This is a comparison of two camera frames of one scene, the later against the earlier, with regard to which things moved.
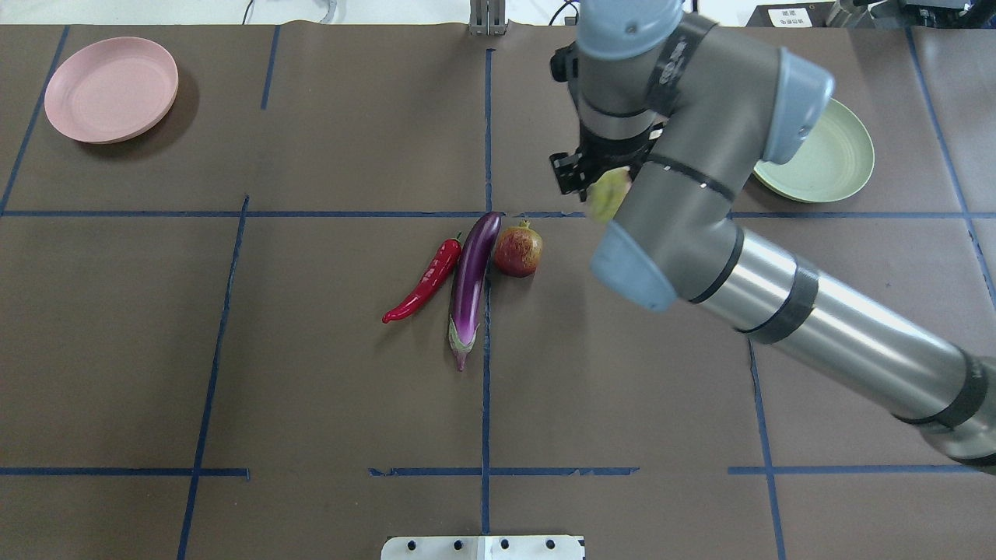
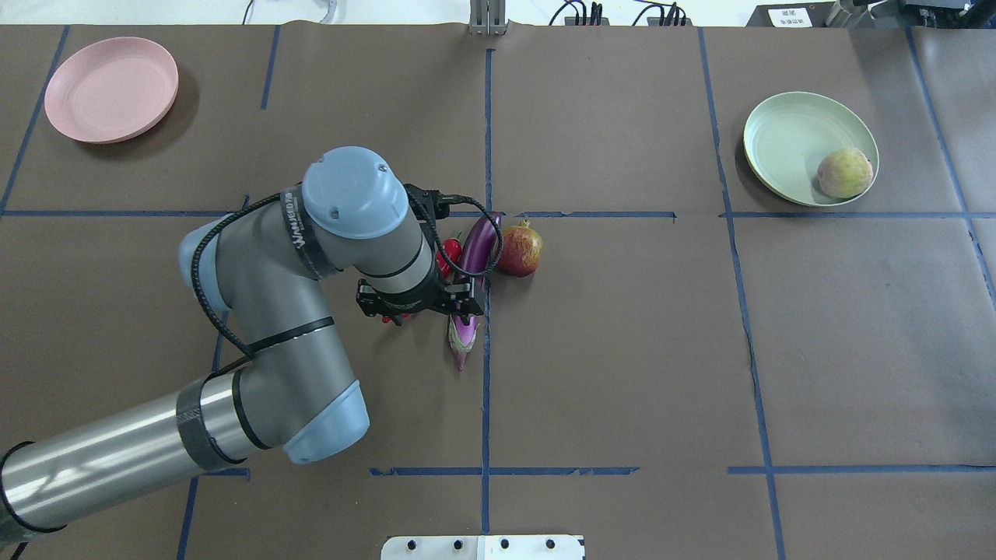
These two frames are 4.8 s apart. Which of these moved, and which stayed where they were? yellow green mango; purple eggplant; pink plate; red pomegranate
Moved: yellow green mango
Stayed: red pomegranate; purple eggplant; pink plate
